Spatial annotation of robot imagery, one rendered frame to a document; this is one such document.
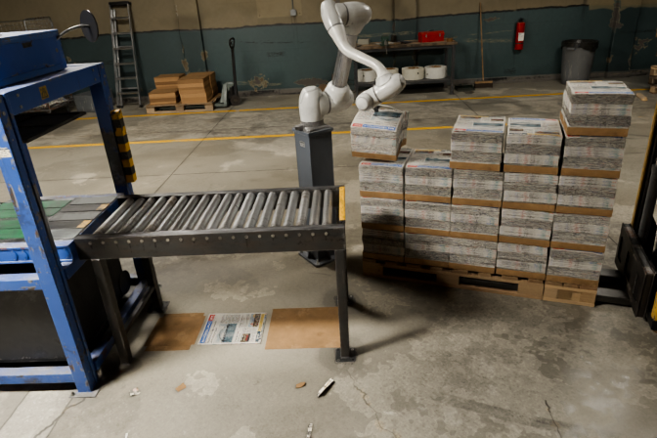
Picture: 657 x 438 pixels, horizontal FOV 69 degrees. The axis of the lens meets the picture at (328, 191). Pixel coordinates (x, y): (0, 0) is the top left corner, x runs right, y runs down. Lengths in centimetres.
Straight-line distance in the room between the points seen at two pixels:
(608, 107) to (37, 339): 318
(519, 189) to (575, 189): 29
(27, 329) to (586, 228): 306
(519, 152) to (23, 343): 285
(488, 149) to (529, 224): 52
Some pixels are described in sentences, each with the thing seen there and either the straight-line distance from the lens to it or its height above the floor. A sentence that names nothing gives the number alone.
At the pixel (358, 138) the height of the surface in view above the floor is 101.
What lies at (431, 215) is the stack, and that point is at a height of 52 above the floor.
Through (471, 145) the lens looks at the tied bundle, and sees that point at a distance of 289.
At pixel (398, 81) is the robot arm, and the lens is 265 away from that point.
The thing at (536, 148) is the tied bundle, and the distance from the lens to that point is 290.
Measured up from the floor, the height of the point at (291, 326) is 0.
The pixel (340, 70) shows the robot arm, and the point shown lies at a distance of 317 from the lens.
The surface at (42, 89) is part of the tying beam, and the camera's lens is 260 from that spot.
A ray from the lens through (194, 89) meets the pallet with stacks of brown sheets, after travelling 886.
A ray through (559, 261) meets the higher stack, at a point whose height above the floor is 28.
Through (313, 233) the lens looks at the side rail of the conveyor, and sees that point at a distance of 232.
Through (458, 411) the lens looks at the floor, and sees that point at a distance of 255.
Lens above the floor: 186
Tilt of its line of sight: 23 degrees down
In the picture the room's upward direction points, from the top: 4 degrees counter-clockwise
